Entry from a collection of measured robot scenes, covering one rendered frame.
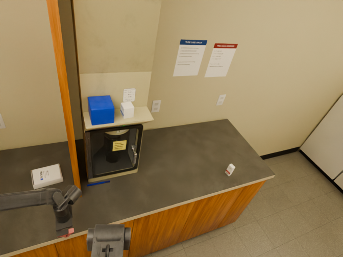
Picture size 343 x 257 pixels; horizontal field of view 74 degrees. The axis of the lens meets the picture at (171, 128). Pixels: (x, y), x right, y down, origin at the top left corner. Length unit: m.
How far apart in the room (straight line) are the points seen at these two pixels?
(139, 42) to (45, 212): 1.04
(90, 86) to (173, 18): 0.73
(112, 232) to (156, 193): 0.91
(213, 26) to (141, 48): 0.78
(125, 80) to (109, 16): 0.29
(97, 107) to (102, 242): 0.58
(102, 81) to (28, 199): 0.54
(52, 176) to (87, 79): 0.74
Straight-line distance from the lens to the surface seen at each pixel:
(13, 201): 0.99
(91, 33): 0.98
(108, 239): 0.66
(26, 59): 1.51
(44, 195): 1.03
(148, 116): 1.16
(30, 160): 1.76
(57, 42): 0.89
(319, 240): 3.22
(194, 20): 1.62
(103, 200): 1.50
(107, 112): 1.05
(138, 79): 1.12
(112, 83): 1.10
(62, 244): 1.58
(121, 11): 0.98
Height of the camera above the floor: 2.23
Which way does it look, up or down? 40 degrees down
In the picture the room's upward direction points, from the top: 14 degrees clockwise
